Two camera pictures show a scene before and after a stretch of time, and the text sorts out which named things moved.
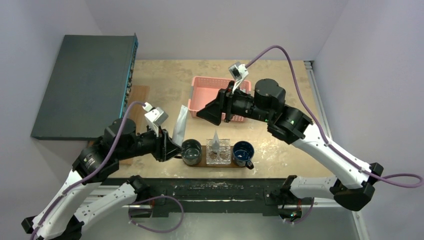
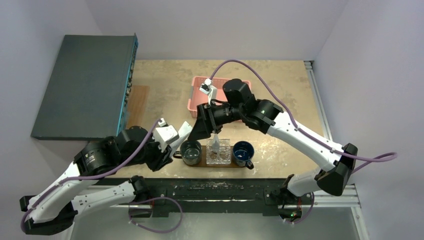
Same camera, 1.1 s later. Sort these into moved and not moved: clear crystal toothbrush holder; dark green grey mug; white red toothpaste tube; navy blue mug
Moved: white red toothpaste tube
Not moved: navy blue mug; dark green grey mug; clear crystal toothbrush holder
